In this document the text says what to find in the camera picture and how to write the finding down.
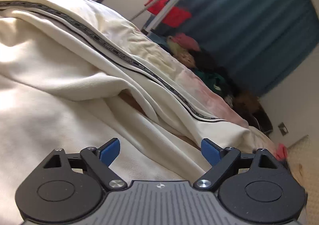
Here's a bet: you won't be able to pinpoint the red cloth on stand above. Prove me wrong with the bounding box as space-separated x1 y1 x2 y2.
145 0 192 28

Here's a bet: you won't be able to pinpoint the pastel bed sheet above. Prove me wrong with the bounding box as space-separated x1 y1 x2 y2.
49 0 288 161

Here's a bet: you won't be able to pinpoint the garment steamer stand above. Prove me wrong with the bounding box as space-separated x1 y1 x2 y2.
129 0 191 35

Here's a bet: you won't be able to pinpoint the cream white sweatpants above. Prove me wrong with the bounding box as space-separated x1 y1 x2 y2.
1 0 254 224

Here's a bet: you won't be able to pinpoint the wall socket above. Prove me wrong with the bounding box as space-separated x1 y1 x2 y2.
278 122 289 136

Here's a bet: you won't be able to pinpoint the teal curtain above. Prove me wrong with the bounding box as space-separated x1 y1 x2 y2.
44 0 319 97

